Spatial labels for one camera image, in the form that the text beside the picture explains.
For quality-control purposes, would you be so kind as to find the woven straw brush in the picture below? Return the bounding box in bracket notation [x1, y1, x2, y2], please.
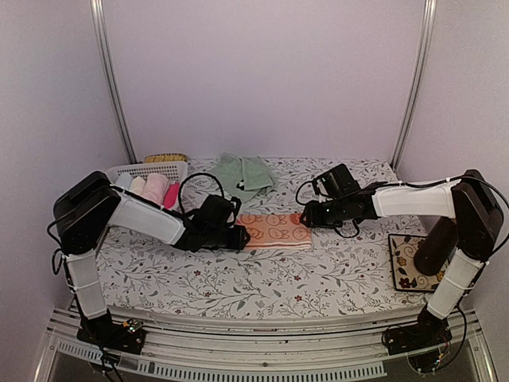
[144, 153, 188, 163]

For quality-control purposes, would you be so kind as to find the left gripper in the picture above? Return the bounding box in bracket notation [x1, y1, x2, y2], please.
[205, 224, 250, 250]

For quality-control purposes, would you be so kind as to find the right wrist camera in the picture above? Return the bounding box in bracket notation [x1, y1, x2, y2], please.
[315, 164, 360, 198]

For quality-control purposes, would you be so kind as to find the floral ceramic tray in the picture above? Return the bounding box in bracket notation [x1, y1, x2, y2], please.
[388, 234, 449, 293]

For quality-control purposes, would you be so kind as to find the blue rolled towel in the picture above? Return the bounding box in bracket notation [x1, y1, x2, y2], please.
[115, 173, 133, 190]

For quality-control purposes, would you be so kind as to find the dark cylinder roll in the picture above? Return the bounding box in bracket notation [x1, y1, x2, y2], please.
[414, 217, 458, 276]

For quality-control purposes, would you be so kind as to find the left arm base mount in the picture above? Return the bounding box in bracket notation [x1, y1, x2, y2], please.
[76, 310, 146, 355]

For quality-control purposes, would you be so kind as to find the metal front rail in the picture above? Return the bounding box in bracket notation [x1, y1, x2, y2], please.
[34, 307, 499, 381]

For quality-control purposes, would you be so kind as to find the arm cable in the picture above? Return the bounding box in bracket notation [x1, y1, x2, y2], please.
[177, 171, 226, 218]
[296, 174, 503, 240]

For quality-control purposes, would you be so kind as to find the metal frame post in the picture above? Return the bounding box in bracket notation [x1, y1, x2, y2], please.
[390, 0, 437, 173]
[90, 0, 138, 164]

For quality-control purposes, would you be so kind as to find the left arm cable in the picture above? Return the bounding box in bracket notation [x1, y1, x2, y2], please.
[177, 171, 226, 218]

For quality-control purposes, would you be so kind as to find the white plastic basket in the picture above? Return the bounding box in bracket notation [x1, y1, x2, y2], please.
[106, 161, 188, 210]

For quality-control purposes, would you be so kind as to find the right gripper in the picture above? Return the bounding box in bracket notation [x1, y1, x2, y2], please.
[301, 197, 350, 228]

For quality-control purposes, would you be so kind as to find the right metal frame post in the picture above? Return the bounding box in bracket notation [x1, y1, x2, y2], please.
[390, 0, 437, 173]

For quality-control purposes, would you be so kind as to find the orange patterned towel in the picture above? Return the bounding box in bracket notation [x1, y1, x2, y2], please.
[237, 213, 312, 249]

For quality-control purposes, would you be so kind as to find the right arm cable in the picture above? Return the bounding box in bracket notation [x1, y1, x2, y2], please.
[296, 174, 503, 240]

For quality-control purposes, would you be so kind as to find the pink rolled towel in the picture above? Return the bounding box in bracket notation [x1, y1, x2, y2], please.
[141, 173, 169, 205]

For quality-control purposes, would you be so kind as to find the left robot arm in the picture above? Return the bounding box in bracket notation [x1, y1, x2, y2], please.
[52, 171, 251, 345]

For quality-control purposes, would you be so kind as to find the green towel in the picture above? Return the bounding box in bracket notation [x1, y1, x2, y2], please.
[210, 153, 277, 203]

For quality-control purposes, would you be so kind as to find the cream rolled towel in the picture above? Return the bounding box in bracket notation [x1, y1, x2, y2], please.
[129, 177, 146, 196]

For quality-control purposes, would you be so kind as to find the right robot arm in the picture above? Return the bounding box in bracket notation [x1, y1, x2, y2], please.
[300, 165, 506, 347]

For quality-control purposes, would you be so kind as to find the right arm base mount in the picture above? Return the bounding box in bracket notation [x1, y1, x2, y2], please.
[381, 320, 453, 355]

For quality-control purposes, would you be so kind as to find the left metal frame post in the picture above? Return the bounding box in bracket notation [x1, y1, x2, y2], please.
[90, 0, 138, 164]

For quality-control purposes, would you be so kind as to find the magenta rolled towel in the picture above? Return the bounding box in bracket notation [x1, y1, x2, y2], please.
[162, 182, 180, 209]

